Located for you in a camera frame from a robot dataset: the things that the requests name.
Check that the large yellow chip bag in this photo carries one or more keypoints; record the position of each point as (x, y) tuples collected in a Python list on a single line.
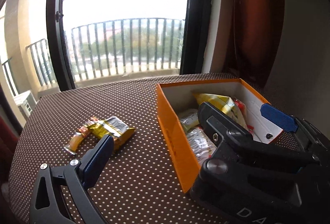
[(225, 104)]

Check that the brown polka dot tablecloth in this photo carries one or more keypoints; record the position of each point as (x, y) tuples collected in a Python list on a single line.
[(139, 183)]

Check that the orange clear snack pouch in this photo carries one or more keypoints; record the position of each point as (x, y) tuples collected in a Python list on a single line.
[(188, 119)]

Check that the white outdoor air conditioner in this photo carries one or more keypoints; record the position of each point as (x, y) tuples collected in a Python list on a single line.
[(25, 103)]

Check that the black balcony railing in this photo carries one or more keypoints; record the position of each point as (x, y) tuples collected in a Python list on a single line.
[(98, 53)]

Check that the orange cardboard box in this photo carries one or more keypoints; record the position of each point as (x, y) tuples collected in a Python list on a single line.
[(173, 98)]

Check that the black window frame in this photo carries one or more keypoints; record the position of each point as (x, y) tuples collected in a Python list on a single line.
[(195, 37)]

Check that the yellow green noodle packet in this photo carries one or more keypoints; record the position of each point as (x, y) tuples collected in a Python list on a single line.
[(113, 126)]

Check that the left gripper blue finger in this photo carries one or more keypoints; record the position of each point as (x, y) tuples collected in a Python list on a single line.
[(48, 204)]

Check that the red white snack packet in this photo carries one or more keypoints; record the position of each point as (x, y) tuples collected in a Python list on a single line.
[(200, 144)]

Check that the small orange sausage snack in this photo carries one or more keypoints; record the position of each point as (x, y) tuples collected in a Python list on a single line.
[(74, 143)]

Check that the small red yellow candy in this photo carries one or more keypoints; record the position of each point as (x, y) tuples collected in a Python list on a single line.
[(85, 129)]

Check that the dark red curtain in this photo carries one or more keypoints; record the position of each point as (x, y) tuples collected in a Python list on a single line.
[(254, 39)]

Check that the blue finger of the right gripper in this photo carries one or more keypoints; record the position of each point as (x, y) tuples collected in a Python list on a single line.
[(308, 137), (219, 127)]

